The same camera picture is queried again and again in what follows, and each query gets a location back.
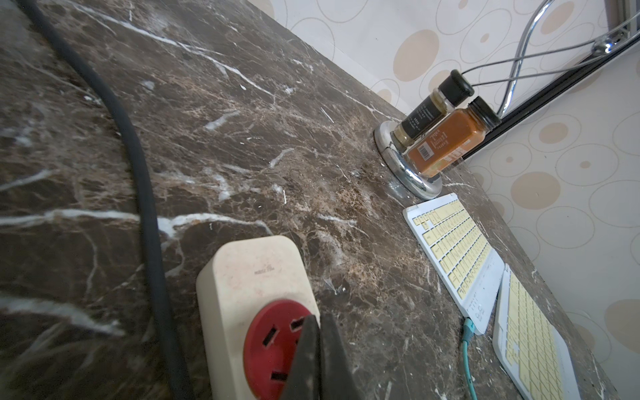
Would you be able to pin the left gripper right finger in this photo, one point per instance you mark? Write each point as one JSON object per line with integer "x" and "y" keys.
{"x": 336, "y": 379}

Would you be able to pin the white keyboard yellow keys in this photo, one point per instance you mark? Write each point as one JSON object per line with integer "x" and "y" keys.
{"x": 464, "y": 259}
{"x": 530, "y": 349}

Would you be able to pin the orange spice bottle black cap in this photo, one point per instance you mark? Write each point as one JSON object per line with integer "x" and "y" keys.
{"x": 457, "y": 134}

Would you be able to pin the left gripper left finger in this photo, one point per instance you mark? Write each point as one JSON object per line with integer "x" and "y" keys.
{"x": 304, "y": 375}

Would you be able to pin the beige power strip red sockets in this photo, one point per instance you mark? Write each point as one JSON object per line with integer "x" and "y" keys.
{"x": 253, "y": 297}

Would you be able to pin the rear spice bottle black cap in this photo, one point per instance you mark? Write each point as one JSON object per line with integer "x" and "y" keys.
{"x": 444, "y": 99}

